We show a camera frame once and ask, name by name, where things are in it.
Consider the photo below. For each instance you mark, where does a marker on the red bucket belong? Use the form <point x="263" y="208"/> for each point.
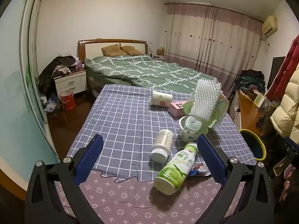
<point x="67" y="101"/>

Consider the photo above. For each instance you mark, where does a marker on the dark red jacket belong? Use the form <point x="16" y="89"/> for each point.
<point x="287" y="67"/>

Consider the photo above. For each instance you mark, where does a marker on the brown pillow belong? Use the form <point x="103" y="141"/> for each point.
<point x="132" y="50"/>
<point x="112" y="50"/>

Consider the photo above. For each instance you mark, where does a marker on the pile of crumpled bags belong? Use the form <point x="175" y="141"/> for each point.
<point x="51" y="106"/>

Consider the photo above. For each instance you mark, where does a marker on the green checked duvet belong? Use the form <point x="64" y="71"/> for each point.
<point x="151" y="72"/>

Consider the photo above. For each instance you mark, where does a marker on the green white drink bottle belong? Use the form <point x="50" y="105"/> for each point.
<point x="177" y="168"/>

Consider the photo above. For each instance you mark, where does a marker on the wooden bed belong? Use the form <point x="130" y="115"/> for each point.
<point x="93" y="49"/>

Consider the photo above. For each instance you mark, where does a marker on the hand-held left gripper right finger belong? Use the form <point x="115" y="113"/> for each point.
<point x="211" y="161"/>

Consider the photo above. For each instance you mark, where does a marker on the spotted paper cup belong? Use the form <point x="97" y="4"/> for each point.
<point x="161" y="99"/>

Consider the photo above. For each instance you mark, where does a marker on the pink box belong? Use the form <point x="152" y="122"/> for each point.
<point x="176" y="108"/>

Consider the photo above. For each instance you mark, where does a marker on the cream puffer jacket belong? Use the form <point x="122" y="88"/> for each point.
<point x="289" y="107"/>

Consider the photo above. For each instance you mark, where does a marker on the long wooden sideboard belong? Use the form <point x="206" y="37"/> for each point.
<point x="247" y="112"/>

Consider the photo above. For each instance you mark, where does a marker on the blue checked tablecloth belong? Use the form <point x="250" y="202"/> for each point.
<point x="121" y="121"/>

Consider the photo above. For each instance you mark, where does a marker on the white nightstand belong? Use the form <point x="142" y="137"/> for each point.
<point x="70" y="84"/>

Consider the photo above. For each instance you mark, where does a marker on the mauve patterned cloth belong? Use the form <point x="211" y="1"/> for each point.
<point x="130" y="200"/>

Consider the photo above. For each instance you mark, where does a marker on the pile of dark clothes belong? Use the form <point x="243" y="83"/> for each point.
<point x="50" y="74"/>

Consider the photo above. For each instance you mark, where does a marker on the glass wardrobe door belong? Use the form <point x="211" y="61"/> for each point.
<point x="14" y="98"/>

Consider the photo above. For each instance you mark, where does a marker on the beige air conditioner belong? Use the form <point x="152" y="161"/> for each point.
<point x="269" y="25"/>

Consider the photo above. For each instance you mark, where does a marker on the black monitor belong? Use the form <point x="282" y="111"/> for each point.
<point x="276" y="70"/>

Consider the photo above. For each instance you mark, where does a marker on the heap of mixed clothes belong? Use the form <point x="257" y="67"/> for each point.
<point x="250" y="79"/>

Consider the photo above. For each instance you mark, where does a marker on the pink white curtain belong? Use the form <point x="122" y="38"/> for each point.
<point x="210" y="46"/>

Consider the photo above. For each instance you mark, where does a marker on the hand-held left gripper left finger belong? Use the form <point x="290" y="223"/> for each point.
<point x="90" y="158"/>

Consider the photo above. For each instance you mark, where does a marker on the small colourful wrapper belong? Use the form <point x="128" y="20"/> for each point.
<point x="201" y="169"/>

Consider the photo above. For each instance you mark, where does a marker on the yellow-rimmed dark bin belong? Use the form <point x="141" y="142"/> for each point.
<point x="252" y="144"/>

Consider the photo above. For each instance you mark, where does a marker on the white paper bowl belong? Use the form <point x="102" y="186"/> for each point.
<point x="190" y="133"/>

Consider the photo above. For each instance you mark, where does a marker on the white pill bottle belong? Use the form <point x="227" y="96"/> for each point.
<point x="162" y="142"/>

